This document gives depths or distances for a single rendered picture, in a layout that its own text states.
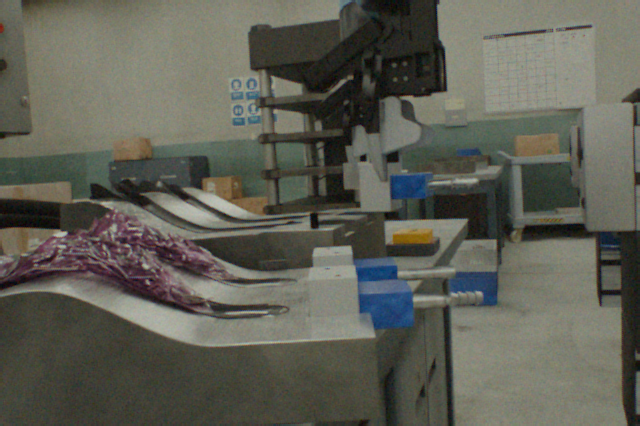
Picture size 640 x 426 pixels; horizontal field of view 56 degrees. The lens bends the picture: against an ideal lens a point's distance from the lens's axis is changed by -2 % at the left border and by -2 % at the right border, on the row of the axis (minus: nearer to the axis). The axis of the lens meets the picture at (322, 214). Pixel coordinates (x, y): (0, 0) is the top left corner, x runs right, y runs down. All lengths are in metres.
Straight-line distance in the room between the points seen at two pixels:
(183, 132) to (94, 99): 1.48
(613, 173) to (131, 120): 8.41
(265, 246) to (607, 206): 0.39
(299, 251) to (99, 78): 8.46
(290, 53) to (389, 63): 4.18
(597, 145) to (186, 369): 0.32
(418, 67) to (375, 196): 0.15
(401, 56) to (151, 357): 0.42
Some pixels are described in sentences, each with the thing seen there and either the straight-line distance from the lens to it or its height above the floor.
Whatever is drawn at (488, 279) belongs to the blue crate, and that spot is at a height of 0.17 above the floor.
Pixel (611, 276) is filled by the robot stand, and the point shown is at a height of 0.77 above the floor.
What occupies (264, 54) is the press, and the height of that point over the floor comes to 1.82.
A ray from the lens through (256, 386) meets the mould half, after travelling 0.41.
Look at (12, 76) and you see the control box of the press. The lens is 1.54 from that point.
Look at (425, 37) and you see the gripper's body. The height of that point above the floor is 1.09.
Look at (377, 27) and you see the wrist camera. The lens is 0.71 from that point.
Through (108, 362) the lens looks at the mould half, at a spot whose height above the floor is 0.85.
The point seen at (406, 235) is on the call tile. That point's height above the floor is 0.83.
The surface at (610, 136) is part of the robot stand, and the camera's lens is 0.47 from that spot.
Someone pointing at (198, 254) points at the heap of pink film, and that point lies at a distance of 0.58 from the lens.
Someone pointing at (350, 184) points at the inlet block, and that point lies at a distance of 1.25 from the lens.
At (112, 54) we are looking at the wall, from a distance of 9.00.
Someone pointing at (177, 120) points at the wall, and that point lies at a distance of 8.36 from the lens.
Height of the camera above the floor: 0.97
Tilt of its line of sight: 5 degrees down
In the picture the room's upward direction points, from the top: 4 degrees counter-clockwise
